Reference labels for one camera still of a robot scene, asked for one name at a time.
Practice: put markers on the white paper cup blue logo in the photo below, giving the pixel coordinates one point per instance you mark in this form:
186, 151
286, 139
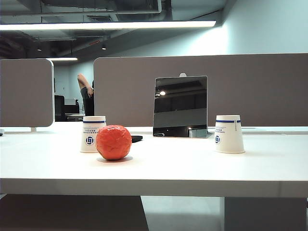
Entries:
89, 130
228, 140

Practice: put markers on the square silver-framed mirror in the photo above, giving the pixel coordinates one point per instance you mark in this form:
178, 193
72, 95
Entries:
180, 106

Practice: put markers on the black smartphone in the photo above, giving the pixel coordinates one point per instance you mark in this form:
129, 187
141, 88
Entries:
137, 138

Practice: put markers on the long grey desk divider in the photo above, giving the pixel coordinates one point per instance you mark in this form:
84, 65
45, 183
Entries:
125, 96

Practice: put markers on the crumpled orange ball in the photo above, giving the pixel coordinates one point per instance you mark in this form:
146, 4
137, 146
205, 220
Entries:
113, 144

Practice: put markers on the person in dark clothes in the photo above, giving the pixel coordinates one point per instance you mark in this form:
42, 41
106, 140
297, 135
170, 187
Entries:
87, 103

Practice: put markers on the background office desk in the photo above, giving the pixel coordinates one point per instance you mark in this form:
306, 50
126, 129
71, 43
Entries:
74, 116

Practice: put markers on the black office chair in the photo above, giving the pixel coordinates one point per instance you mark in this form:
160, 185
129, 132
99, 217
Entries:
59, 108

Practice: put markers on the long ceiling light strip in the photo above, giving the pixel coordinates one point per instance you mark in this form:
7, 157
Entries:
96, 25

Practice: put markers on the short ceiling light strip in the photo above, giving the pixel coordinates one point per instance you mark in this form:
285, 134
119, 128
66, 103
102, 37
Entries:
62, 58

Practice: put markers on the dark under-table panel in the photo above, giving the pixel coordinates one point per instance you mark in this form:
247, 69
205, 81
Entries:
72, 214

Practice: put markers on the short grey desk divider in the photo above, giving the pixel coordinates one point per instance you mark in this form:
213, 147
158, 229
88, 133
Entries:
24, 96

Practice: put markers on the small grey object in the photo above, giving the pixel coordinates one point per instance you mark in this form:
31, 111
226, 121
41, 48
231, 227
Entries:
1, 132

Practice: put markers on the grey ceiling air duct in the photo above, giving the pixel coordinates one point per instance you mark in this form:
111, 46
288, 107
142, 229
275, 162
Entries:
144, 9

